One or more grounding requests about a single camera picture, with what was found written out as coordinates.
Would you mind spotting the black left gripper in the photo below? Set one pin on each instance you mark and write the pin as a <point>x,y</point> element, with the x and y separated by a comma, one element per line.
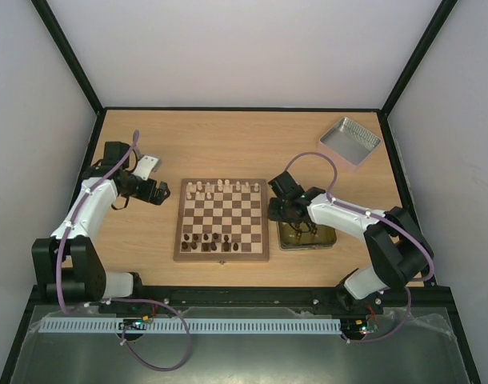
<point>158,195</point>

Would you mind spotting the black frame post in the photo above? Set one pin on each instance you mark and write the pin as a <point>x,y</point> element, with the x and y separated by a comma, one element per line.
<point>425,42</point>
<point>61,41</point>

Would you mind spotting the black frame post left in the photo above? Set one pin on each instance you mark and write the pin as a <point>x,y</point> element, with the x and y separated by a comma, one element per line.
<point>61,41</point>

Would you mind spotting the gold tin box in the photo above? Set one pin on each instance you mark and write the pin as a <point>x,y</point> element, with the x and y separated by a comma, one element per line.
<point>305,236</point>

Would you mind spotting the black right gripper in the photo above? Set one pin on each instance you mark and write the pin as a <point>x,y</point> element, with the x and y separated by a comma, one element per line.
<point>294,216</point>

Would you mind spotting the black frame post right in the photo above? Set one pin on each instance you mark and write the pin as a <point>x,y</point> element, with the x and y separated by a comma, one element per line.
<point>425,42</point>

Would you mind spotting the wooden chess board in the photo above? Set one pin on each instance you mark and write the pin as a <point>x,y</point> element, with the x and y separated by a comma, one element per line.
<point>241,216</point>

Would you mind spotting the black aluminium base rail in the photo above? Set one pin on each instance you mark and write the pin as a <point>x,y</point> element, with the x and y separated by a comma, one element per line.
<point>315,300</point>

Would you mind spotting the silver tin lid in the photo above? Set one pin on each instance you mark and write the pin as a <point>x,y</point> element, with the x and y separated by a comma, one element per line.
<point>348,144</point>

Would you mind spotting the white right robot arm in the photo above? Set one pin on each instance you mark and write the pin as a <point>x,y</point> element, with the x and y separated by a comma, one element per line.
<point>399,253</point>

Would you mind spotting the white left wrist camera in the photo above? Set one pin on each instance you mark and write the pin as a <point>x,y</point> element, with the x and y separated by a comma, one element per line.
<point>146,165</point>

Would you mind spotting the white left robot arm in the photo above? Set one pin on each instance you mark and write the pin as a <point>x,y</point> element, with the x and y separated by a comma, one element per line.
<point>66,264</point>

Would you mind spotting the white slotted cable duct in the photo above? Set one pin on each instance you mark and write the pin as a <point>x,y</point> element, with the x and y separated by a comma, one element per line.
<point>309,326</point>

